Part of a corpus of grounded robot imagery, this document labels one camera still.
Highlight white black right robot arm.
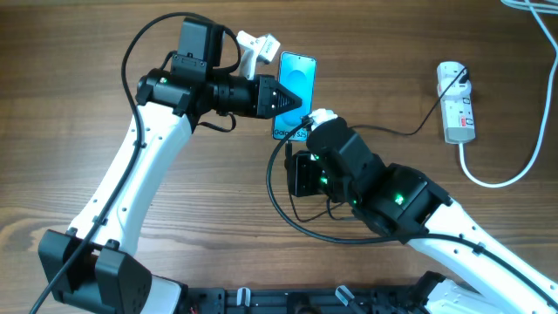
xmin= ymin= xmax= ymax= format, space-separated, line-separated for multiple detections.
xmin=288 ymin=116 xmax=557 ymax=313

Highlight white power strip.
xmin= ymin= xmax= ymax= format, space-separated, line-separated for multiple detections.
xmin=437 ymin=61 xmax=475 ymax=145

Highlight black USB charging cable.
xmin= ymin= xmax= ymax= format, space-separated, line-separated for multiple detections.
xmin=283 ymin=65 xmax=471 ymax=223

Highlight white power strip cord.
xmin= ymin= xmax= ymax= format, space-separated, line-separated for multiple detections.
xmin=458 ymin=0 xmax=558 ymax=189

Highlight white cables at corner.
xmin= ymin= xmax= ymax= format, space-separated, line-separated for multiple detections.
xmin=499 ymin=0 xmax=558 ymax=17

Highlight teal screen Galaxy smartphone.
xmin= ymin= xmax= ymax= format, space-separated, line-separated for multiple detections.
xmin=272 ymin=51 xmax=316 ymax=140

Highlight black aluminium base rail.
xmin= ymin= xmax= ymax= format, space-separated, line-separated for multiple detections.
xmin=176 ymin=286 xmax=427 ymax=314

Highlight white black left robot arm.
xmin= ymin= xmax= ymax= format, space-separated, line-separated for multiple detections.
xmin=38 ymin=12 xmax=302 ymax=313

